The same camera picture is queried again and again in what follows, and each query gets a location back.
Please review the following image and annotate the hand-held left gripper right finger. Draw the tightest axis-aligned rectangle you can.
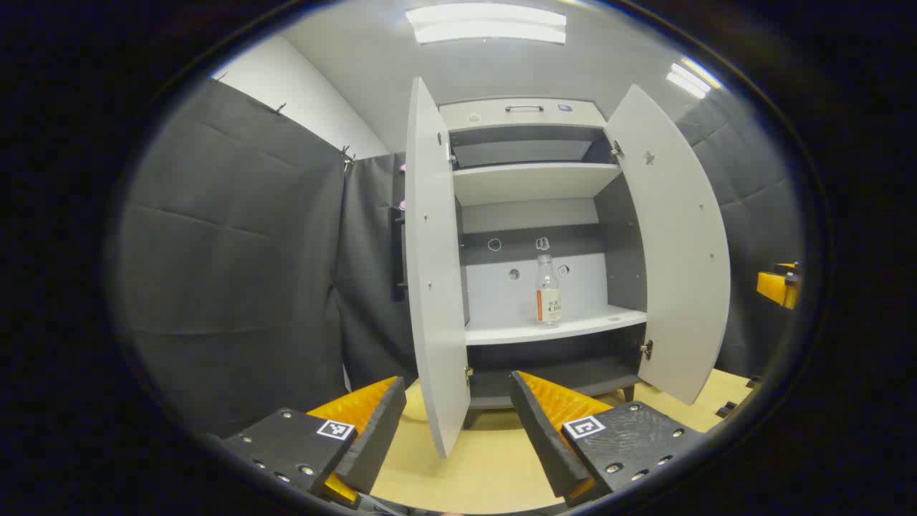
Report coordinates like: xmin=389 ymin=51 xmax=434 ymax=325
xmin=509 ymin=371 xmax=706 ymax=508

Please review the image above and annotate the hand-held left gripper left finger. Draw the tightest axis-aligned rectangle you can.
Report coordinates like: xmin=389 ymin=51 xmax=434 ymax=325
xmin=222 ymin=376 xmax=408 ymax=510

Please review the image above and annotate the white cabinet door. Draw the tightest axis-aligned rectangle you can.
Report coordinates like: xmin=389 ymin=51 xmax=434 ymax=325
xmin=405 ymin=77 xmax=471 ymax=459
xmin=604 ymin=85 xmax=731 ymax=406

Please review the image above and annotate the clear plastic bottle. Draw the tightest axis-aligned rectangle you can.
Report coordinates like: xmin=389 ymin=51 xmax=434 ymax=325
xmin=535 ymin=254 xmax=562 ymax=327

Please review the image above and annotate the grey white cabinet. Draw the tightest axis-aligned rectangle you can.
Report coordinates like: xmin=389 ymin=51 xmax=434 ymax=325
xmin=438 ymin=98 xmax=649 ymax=431

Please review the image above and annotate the small ceiling light panel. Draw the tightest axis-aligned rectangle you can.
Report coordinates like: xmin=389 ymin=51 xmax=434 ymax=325
xmin=666 ymin=57 xmax=723 ymax=99

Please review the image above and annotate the black door handle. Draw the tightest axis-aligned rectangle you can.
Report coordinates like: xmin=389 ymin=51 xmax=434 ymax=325
xmin=389 ymin=206 xmax=407 ymax=302

